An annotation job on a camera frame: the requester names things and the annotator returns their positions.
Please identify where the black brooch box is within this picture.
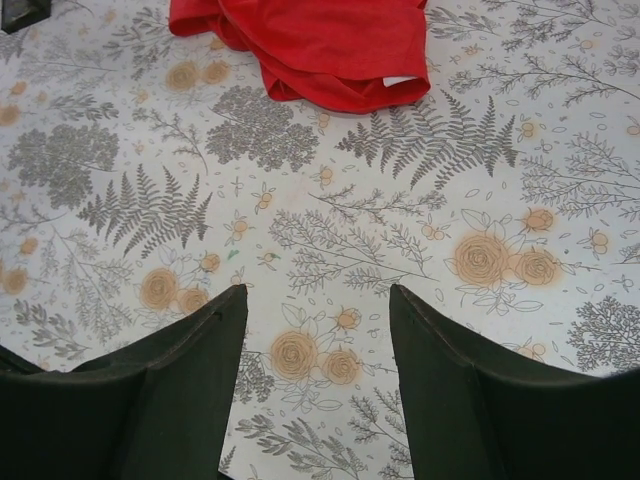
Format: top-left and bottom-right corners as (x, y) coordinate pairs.
(1, 0), (52, 34)

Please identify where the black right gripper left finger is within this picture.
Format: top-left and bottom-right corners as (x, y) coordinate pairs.
(1, 285), (248, 479)

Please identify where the red tank top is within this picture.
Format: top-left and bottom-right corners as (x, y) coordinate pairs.
(168, 0), (431, 114)

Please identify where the floral patterned table mat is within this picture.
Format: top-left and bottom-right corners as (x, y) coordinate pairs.
(1, 1), (639, 479)

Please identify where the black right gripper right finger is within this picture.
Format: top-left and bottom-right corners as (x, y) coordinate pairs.
(389, 284), (639, 480)

